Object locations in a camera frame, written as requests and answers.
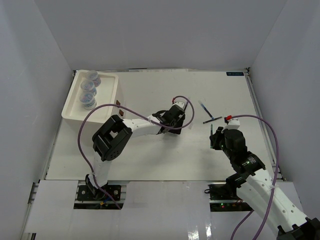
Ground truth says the black pen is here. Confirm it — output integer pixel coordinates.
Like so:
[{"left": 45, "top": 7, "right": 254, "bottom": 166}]
[{"left": 203, "top": 116, "right": 223, "bottom": 124}]

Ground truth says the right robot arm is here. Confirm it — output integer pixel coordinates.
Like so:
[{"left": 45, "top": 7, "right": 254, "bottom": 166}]
[{"left": 210, "top": 127, "right": 320, "bottom": 240}]

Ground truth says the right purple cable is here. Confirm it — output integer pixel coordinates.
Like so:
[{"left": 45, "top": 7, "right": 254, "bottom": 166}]
[{"left": 229, "top": 114, "right": 280, "bottom": 240}]

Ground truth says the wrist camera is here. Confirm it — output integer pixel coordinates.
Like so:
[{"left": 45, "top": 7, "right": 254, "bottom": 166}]
[
  {"left": 223, "top": 115, "right": 240, "bottom": 131},
  {"left": 172, "top": 99, "right": 189, "bottom": 111}
]

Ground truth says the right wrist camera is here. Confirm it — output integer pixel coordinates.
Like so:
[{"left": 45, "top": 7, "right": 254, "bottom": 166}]
[{"left": 223, "top": 115, "right": 240, "bottom": 131}]

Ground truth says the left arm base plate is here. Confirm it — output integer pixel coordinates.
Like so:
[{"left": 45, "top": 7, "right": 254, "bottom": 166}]
[{"left": 73, "top": 184, "right": 126, "bottom": 210}]

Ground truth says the dark green pen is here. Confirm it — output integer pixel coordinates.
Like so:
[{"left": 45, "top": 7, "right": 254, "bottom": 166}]
[{"left": 209, "top": 124, "right": 214, "bottom": 149}]

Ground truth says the clear jar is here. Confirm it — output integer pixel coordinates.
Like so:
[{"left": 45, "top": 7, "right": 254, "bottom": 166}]
[
  {"left": 79, "top": 92, "right": 97, "bottom": 110},
  {"left": 86, "top": 70, "right": 101, "bottom": 87},
  {"left": 80, "top": 79, "right": 97, "bottom": 96}
]

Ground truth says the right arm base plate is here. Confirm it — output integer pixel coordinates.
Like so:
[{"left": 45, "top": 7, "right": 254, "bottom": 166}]
[{"left": 204, "top": 184, "right": 252, "bottom": 213}]

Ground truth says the blue table label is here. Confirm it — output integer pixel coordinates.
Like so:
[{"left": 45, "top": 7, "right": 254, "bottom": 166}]
[{"left": 226, "top": 71, "right": 244, "bottom": 77}]

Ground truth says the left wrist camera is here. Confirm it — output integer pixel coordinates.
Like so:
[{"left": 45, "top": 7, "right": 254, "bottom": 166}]
[{"left": 172, "top": 99, "right": 189, "bottom": 111}]

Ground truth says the blue pen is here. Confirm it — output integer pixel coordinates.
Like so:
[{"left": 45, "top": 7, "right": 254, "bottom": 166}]
[{"left": 198, "top": 100, "right": 214, "bottom": 119}]

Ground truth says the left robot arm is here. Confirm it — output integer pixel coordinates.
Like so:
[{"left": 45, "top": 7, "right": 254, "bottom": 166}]
[{"left": 85, "top": 101, "right": 186, "bottom": 200}]

